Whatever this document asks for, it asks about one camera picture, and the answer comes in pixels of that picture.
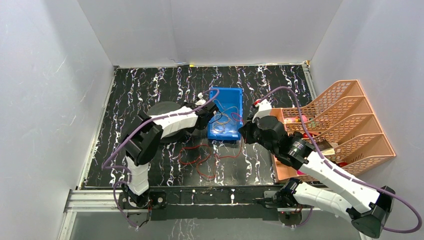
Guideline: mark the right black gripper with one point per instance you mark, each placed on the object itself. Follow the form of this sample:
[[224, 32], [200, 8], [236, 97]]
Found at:
[[246, 131]]

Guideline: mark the dark grey cable spool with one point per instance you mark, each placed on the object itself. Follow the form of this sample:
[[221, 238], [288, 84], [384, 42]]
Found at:
[[172, 131]]

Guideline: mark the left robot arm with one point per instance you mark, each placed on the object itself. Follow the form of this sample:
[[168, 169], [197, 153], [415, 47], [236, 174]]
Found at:
[[143, 142]]

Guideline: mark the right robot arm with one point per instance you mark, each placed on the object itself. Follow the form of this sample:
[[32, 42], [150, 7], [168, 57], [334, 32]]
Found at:
[[350, 198]]

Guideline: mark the blue plastic bin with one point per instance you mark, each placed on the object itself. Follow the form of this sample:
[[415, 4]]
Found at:
[[225, 124]]

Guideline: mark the pink yellow toy in tray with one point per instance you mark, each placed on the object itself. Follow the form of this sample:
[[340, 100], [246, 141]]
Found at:
[[295, 119]]

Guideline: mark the red item in tray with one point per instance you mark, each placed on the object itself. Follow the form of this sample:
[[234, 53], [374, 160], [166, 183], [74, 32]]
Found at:
[[307, 135]]

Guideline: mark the orange organizer tray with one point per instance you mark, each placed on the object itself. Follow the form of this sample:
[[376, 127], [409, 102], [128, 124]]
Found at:
[[282, 172]]

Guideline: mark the orange file rack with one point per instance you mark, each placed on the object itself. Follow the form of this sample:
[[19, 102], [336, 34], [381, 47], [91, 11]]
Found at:
[[342, 115]]

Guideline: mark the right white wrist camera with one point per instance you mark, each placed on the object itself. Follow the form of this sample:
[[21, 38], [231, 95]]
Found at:
[[263, 109]]

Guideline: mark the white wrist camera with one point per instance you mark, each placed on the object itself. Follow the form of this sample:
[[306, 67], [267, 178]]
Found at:
[[263, 109], [200, 100]]

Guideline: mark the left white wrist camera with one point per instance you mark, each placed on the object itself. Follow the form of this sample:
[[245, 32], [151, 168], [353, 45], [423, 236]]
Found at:
[[200, 100]]

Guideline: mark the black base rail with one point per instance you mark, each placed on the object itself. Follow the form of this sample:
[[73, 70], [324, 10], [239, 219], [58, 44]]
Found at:
[[198, 202]]

